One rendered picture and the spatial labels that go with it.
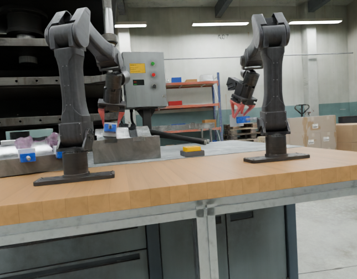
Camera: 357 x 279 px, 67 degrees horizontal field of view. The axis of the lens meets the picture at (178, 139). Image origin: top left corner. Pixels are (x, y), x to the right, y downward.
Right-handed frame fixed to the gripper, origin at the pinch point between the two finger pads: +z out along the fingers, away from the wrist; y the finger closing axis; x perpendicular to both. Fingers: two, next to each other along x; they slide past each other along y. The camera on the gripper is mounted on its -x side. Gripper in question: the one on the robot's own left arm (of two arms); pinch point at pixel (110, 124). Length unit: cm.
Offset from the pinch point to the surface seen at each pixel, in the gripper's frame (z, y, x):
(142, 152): 8.8, -12.8, 5.2
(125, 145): 6.7, -5.9, 4.5
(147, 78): -4, -23, -93
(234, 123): -4, -52, -1
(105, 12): -43, 9, -93
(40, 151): 12.3, 25.0, 1.7
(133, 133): 11.2, -10.7, -21.2
